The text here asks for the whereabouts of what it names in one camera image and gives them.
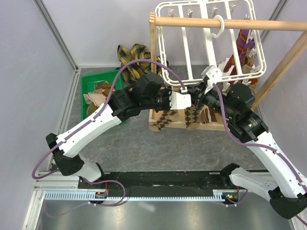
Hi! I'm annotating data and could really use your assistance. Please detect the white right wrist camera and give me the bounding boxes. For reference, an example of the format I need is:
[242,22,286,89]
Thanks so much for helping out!
[201,65,223,88]

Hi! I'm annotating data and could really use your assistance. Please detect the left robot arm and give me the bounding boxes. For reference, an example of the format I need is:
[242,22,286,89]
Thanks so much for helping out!
[46,73,172,188]

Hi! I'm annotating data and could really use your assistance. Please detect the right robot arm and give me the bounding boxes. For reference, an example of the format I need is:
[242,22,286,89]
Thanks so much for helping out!
[188,83,307,219]

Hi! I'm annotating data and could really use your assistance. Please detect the beige red snowman sock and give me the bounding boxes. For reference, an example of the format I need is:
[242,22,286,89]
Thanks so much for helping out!
[83,92,106,107]

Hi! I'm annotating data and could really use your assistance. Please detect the white plastic sock hanger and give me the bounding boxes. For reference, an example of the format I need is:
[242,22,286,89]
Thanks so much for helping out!
[154,0,267,86]

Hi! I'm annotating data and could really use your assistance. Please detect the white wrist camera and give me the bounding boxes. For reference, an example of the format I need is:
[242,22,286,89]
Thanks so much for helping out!
[201,65,223,88]
[169,88,191,110]

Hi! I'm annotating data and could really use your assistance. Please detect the olive brown patterned sock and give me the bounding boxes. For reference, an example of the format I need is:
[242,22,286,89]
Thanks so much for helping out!
[93,82,112,97]

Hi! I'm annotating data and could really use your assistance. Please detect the green plastic bin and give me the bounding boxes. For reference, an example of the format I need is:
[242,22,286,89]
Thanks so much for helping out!
[81,69,118,120]

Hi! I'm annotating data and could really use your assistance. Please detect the brown white striped sock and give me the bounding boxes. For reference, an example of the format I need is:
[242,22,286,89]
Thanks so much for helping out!
[200,105,223,124]

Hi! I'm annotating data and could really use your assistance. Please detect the aluminium corner profile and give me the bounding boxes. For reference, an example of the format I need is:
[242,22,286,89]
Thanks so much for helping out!
[33,0,79,71]

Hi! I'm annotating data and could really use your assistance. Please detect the maroon orange sock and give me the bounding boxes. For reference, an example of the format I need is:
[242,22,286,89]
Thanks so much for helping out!
[223,55,235,73]

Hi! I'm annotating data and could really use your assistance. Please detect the purple striped sock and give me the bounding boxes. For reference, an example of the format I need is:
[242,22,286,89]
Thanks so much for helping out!
[236,29,255,62]

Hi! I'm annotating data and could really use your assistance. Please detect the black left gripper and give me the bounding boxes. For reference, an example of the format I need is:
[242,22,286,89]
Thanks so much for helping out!
[142,87,179,113]

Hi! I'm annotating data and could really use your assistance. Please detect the beige brown argyle sock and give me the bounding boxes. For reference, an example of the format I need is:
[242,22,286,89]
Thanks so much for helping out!
[184,106,200,130]
[149,110,179,132]

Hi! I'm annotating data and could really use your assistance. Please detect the wooden hanger stand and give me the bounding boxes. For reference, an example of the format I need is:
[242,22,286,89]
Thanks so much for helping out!
[149,12,307,131]

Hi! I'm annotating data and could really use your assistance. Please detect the white slotted cable duct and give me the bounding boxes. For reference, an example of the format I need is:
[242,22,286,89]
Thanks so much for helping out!
[45,191,225,202]

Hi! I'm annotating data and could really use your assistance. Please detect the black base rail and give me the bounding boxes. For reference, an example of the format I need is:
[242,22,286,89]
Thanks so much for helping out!
[79,169,240,199]

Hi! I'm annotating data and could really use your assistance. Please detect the yellow plaid cloth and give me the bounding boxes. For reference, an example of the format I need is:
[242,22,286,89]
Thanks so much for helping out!
[116,44,152,85]

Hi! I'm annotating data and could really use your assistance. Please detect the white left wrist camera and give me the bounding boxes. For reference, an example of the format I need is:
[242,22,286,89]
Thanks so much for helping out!
[169,88,191,110]

